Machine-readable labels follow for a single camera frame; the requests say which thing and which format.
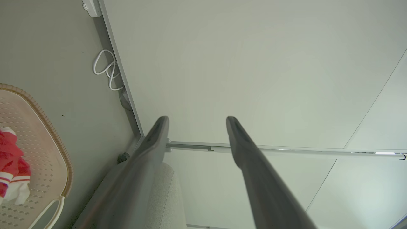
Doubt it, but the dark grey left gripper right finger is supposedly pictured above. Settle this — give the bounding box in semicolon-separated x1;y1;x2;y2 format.
226;116;318;229

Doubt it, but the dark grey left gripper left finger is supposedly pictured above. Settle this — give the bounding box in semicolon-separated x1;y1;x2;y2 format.
72;116;170;229

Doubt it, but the red and white garment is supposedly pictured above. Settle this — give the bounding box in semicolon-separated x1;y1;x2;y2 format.
0;127;31;205

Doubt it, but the grey fabric sofa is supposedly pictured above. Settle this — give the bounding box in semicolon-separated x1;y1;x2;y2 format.
140;162;188;229

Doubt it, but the beige perforated laundry basket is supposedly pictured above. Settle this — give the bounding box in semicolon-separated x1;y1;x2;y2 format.
0;83;74;229

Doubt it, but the large white partition panel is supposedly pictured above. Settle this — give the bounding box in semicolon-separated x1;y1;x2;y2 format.
98;0;407;154

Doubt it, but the coiled white cable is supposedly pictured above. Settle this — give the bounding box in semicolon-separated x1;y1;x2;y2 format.
93;49;125;91

